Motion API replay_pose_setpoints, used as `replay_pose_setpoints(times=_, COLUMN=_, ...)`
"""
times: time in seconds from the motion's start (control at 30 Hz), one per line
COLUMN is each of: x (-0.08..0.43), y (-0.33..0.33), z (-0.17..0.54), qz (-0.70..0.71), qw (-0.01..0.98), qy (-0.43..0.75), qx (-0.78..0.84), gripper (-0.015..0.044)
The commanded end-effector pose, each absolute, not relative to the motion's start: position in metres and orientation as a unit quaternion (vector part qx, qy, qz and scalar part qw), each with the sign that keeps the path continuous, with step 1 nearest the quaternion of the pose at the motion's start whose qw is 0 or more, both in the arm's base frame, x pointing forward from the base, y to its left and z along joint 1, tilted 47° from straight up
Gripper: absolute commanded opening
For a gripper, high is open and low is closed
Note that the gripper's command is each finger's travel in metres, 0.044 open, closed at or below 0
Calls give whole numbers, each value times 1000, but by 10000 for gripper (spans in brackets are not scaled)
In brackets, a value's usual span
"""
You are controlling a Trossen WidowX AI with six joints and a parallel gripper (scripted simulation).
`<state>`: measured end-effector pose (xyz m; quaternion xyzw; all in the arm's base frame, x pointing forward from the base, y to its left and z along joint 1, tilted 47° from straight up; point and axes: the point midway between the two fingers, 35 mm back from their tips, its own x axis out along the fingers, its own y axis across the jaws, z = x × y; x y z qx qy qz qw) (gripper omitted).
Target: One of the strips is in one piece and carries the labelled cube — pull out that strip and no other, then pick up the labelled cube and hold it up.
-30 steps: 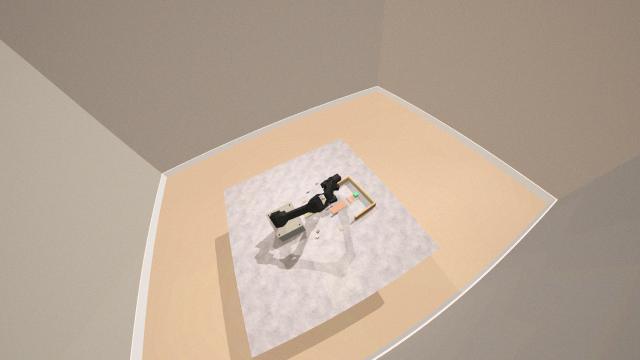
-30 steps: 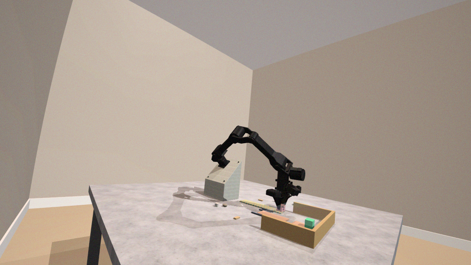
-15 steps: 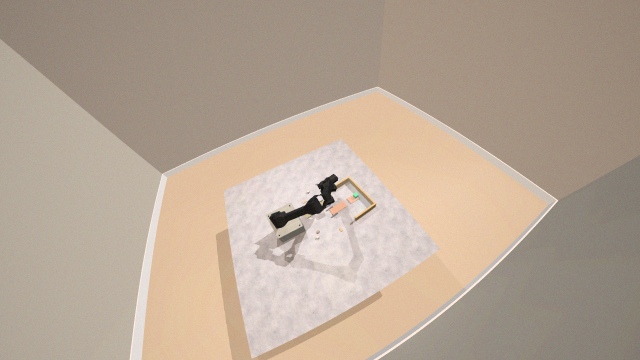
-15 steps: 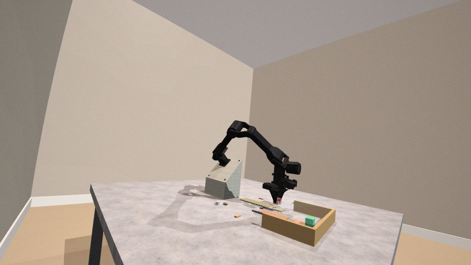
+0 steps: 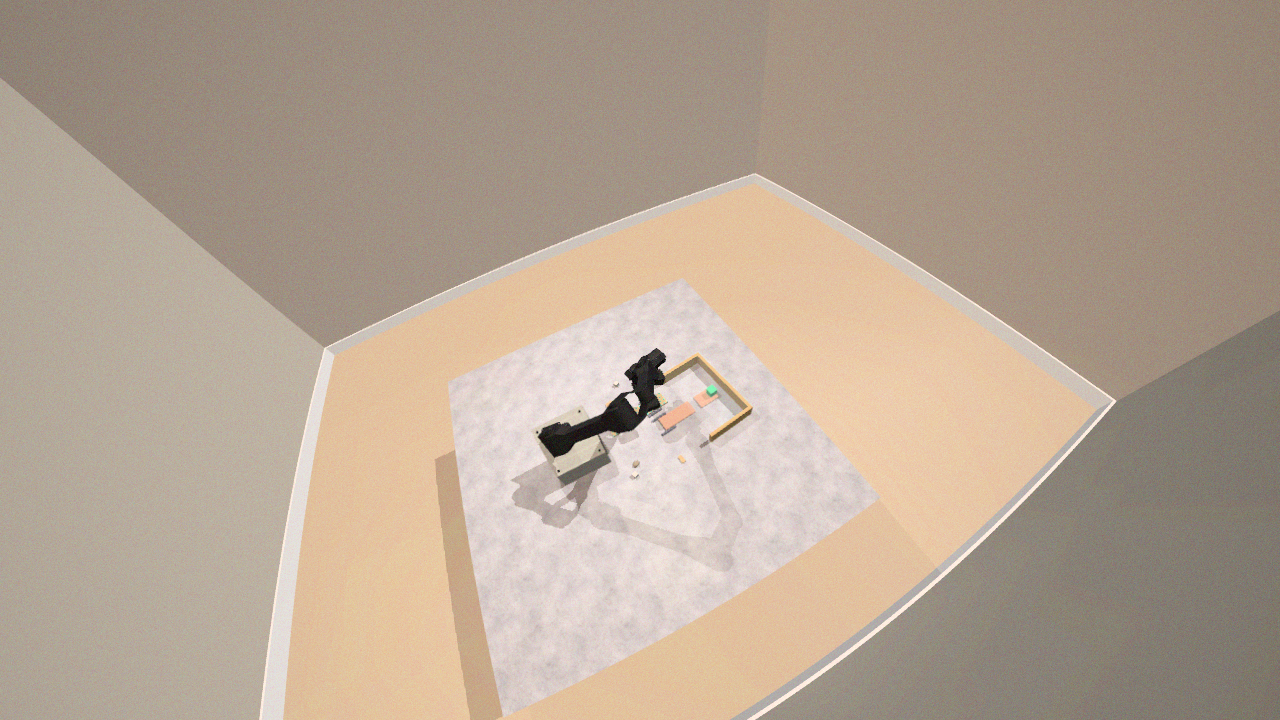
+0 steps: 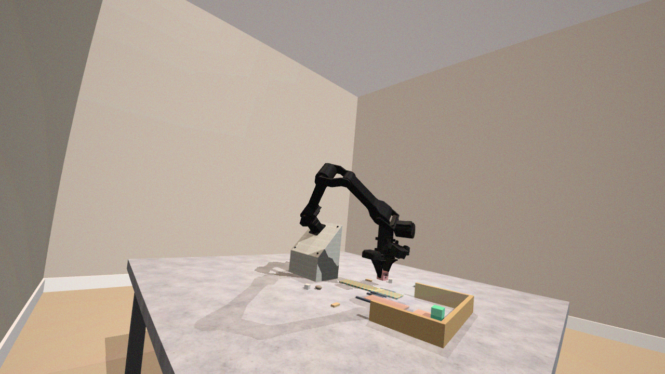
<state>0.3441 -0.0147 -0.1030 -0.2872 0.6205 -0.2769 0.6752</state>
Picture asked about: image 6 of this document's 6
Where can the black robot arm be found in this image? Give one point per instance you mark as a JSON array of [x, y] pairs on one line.
[[379, 210]]

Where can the orange strip with teal dots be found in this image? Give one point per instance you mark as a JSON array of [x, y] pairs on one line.
[[361, 286]]

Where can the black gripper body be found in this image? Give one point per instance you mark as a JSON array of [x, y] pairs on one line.
[[379, 253]]

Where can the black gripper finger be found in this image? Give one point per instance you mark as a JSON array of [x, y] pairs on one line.
[[387, 265], [378, 265]]

